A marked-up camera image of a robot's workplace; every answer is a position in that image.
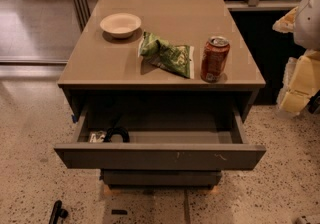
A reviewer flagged blue tape piece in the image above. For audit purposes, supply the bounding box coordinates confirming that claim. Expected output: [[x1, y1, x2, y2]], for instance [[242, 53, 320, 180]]
[[71, 115, 77, 123]]

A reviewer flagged grey drawer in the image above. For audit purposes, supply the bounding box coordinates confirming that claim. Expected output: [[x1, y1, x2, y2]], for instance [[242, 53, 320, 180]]
[[54, 104, 266, 171], [101, 170, 222, 187]]

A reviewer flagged dark object right edge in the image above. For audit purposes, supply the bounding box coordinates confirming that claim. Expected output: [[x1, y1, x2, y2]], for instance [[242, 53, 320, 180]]
[[308, 91, 320, 114]]

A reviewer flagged grey lower drawer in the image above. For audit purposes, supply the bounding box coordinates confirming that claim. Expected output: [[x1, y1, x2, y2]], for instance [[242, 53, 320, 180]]
[[101, 170, 222, 187]]

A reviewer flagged green chip bag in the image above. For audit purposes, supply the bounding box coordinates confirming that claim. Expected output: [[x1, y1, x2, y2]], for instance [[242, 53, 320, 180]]
[[138, 32, 194, 79]]

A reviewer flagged black object on floor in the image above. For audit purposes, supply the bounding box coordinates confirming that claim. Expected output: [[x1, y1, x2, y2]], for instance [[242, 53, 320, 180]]
[[49, 200, 69, 224]]

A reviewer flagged beige ceramic bowl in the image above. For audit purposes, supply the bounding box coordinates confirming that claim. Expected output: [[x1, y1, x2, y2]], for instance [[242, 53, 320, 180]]
[[100, 13, 141, 39]]

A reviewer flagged white packet in drawer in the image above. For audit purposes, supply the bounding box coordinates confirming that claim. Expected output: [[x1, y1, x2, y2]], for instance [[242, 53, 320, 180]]
[[89, 131, 106, 143]]

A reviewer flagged grey object floor corner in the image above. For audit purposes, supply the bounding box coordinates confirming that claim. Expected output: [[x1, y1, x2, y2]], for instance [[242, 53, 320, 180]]
[[295, 215, 320, 224]]

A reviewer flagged black coiled cable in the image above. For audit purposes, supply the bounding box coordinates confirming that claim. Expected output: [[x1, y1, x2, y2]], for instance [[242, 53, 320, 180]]
[[103, 126, 131, 143]]

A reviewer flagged grey drawer cabinet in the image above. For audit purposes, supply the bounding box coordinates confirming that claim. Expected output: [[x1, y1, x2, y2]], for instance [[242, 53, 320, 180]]
[[54, 0, 266, 187]]

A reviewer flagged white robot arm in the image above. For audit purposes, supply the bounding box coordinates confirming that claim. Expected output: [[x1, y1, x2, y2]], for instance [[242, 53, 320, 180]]
[[272, 0, 320, 118]]

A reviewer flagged red soda can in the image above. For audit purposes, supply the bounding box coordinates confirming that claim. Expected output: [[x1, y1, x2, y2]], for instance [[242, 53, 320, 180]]
[[200, 36, 230, 82]]

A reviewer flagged grey top drawer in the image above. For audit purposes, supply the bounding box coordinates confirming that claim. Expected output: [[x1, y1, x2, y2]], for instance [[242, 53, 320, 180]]
[[54, 104, 266, 171]]

